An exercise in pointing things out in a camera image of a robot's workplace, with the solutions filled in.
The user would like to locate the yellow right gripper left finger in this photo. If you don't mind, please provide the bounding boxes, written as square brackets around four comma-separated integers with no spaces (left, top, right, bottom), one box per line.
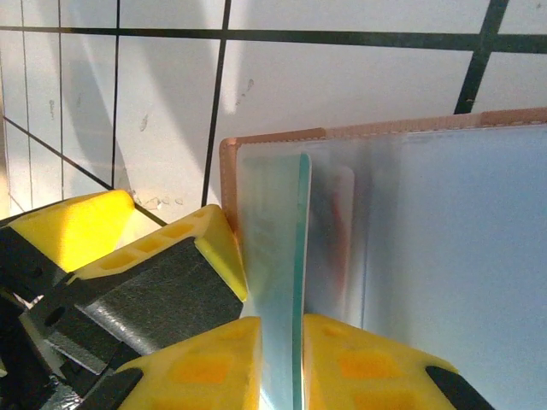
[85,315,262,410]

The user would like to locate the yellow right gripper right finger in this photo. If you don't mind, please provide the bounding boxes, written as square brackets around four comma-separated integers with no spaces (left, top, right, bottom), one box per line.
[301,313,497,410]

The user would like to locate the brown leather card holder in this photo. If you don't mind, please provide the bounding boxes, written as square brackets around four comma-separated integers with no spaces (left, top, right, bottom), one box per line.
[219,106,547,410]

